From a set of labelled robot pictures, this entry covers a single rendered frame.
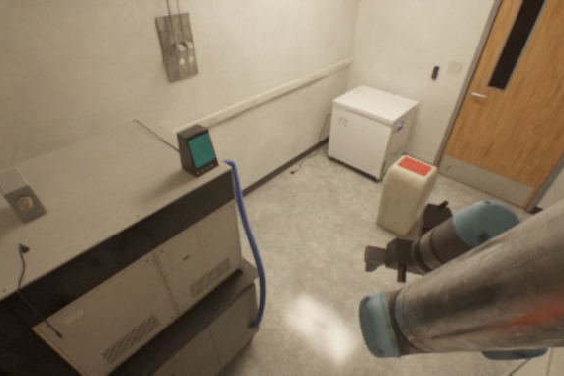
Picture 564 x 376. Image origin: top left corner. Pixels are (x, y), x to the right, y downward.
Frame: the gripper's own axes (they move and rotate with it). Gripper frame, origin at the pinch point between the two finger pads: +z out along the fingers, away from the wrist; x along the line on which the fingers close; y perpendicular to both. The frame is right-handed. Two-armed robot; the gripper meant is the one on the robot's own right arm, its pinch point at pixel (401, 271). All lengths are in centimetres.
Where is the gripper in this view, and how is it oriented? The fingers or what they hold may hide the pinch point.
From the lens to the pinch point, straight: 73.8
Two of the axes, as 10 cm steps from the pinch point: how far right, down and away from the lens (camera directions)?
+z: -0.5, 4.4, 9.0
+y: -2.1, 8.7, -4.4
